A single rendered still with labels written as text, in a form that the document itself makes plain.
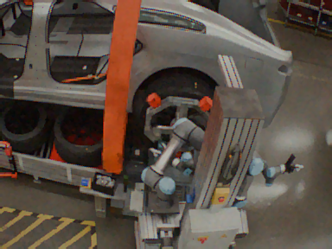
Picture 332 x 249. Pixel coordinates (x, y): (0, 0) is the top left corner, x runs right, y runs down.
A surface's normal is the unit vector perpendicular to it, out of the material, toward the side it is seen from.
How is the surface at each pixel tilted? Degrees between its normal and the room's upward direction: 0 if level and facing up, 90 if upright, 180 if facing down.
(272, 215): 0
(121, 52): 90
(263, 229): 0
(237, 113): 0
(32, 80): 92
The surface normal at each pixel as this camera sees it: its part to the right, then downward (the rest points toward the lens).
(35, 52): -0.04, 0.65
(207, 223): 0.12, -0.72
